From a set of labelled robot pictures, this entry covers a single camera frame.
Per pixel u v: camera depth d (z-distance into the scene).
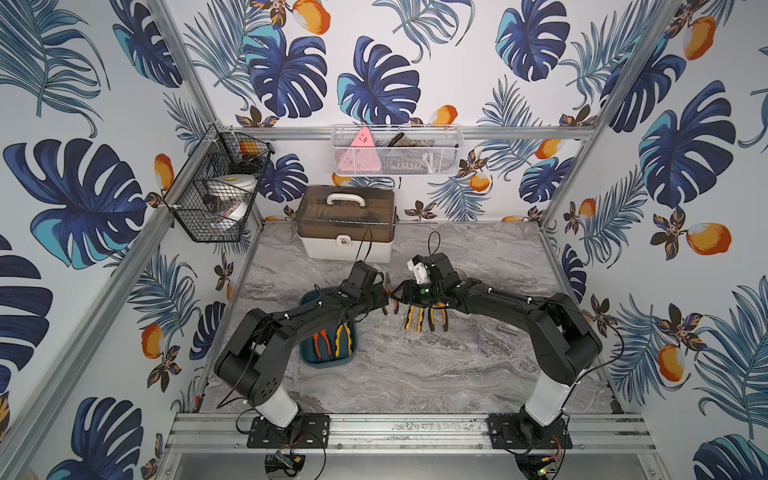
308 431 0.76
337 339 0.90
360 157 0.90
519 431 0.67
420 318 0.93
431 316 0.94
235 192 0.80
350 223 0.92
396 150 0.92
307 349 0.88
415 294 0.80
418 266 0.84
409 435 0.75
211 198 0.93
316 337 0.88
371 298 0.80
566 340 0.48
